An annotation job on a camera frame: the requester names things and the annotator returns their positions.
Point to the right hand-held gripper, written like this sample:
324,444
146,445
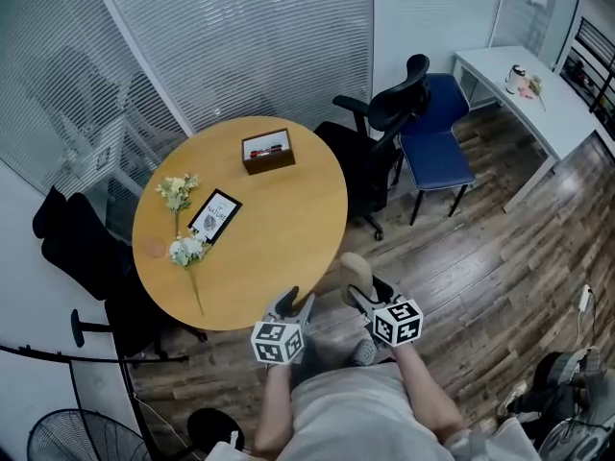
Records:
399,322

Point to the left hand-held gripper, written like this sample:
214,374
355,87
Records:
276,341

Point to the brown glasses case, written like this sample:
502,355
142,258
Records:
355,269

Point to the person's right forearm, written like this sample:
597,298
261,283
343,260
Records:
427,396

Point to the person's left forearm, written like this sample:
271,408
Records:
274,411

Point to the person's grey shoe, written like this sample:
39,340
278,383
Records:
365,352

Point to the white artificial flower sprig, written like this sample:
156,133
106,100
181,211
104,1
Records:
187,250

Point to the person's white shirt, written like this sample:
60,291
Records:
355,420

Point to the black office chair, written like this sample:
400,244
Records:
365,161
91,252

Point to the brown wooden box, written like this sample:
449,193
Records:
269,161

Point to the round pink coaster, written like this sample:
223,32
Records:
154,247

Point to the blue chair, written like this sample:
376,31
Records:
435,156

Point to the red marker pen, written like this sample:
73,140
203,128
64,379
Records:
265,154
264,150

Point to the yellow artificial flower sprig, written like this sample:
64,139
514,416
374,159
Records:
178,190

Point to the black metal stand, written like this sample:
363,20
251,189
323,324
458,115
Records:
130,360

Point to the grey wastebasket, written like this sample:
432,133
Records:
562,368

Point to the white power strip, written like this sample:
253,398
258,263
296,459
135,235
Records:
584,298

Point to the black floor fan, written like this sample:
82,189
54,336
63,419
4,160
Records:
86,440

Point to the white desk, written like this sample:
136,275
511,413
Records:
543,108

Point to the white lidded mug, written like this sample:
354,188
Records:
515,80

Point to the pink artificial flower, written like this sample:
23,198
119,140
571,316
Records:
531,87

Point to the black shelf rack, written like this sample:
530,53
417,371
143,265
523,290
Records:
591,65

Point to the black picture frame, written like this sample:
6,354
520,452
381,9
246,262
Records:
215,215

